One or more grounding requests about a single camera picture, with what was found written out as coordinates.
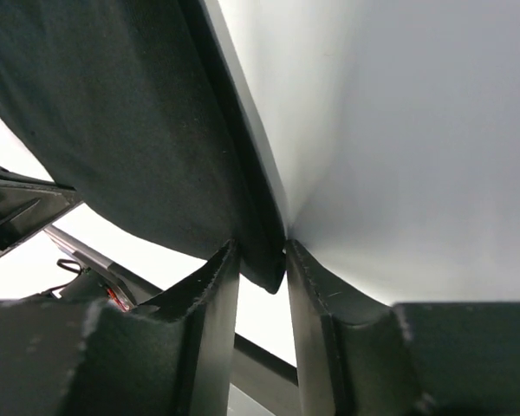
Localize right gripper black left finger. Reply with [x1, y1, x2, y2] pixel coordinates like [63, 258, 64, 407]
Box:
[0, 241, 240, 415]

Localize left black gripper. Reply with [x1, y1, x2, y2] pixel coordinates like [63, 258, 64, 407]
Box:
[0, 166, 82, 258]

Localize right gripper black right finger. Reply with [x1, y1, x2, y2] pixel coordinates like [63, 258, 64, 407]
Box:
[286, 240, 520, 415]

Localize black t shirt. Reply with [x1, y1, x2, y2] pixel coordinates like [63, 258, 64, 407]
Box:
[0, 1, 285, 294]

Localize aluminium frame rail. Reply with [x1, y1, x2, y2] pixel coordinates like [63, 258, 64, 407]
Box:
[44, 225, 127, 295]

